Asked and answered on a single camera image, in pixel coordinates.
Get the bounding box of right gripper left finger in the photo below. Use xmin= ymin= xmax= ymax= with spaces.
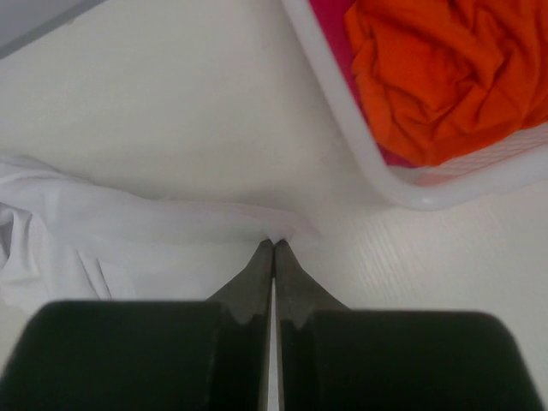
xmin=1 ymin=241 xmax=274 ymax=410

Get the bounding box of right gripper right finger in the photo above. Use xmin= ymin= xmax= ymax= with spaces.
xmin=273 ymin=241 xmax=544 ymax=410

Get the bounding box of white t shirt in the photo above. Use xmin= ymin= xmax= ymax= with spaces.
xmin=1 ymin=156 xmax=316 ymax=313

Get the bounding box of white plastic basket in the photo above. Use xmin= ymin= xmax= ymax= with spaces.
xmin=283 ymin=1 xmax=547 ymax=211

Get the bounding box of orange t shirt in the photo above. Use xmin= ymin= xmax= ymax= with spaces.
xmin=344 ymin=1 xmax=547 ymax=166

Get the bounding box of pink t shirt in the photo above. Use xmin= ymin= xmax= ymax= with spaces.
xmin=308 ymin=0 xmax=412 ymax=170

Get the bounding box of left aluminium frame post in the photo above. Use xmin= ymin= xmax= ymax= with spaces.
xmin=0 ymin=0 xmax=103 ymax=59

